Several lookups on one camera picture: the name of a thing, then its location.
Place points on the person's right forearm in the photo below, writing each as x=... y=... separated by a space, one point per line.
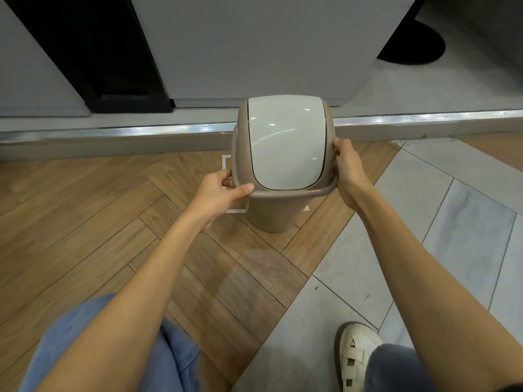
x=429 y=289

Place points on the person's left forearm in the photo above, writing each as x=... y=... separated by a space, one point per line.
x=135 y=302

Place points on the white sandal shoe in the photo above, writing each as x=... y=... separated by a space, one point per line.
x=355 y=351

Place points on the beige plastic trash bin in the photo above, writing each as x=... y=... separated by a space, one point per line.
x=273 y=216

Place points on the person's right hand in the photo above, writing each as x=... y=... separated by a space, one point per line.
x=352 y=175

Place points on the person's right thumb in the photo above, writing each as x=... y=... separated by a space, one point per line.
x=340 y=146

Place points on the white floor tape marking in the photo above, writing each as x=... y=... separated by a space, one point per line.
x=224 y=163

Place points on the black round stand base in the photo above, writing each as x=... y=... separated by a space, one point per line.
x=416 y=44

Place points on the metal floor threshold strip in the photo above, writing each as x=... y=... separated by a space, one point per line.
x=122 y=131

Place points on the beige bin lid white flap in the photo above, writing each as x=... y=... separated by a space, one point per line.
x=286 y=142

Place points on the grey cabinet panel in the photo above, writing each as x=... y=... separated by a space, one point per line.
x=265 y=44

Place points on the person's left hand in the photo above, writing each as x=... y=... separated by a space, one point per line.
x=214 y=200

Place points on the grey side panel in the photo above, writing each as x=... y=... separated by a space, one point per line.
x=32 y=77

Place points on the person's left thumb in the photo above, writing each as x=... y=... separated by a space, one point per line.
x=239 y=192

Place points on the person's blue jeans leg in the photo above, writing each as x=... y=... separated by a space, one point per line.
x=179 y=355
x=392 y=369

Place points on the person's right blue jeans leg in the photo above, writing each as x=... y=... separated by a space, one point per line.
x=392 y=369

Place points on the person's left blue jeans leg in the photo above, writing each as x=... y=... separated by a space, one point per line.
x=179 y=355

